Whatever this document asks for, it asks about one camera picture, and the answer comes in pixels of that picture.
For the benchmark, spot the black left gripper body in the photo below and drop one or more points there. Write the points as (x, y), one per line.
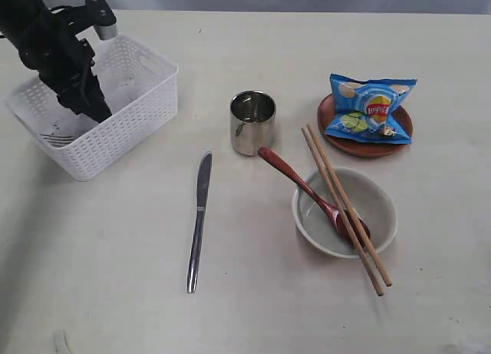
(62, 61)

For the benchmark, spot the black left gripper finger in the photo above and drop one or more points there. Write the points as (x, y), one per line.
(76, 102)
(92, 97)

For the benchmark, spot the white perforated plastic basket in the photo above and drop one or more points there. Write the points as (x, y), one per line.
(140, 88)

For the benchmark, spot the silver table knife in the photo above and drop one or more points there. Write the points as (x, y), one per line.
(202, 187)

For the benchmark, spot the brown wooden plate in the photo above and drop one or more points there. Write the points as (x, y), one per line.
(325, 115)

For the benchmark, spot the blue chips bag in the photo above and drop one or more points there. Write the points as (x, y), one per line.
(364, 110)

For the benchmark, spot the red-brown wooden spoon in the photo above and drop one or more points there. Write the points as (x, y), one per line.
(331, 211)

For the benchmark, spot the wooden chopstick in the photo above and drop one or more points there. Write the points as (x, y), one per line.
(349, 209)
(345, 221)

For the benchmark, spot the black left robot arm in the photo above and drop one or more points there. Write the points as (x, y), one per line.
(17, 15)

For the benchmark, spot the silver metal fork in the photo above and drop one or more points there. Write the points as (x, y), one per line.
(57, 140)

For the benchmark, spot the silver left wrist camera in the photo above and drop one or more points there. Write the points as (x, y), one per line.
(96, 14)

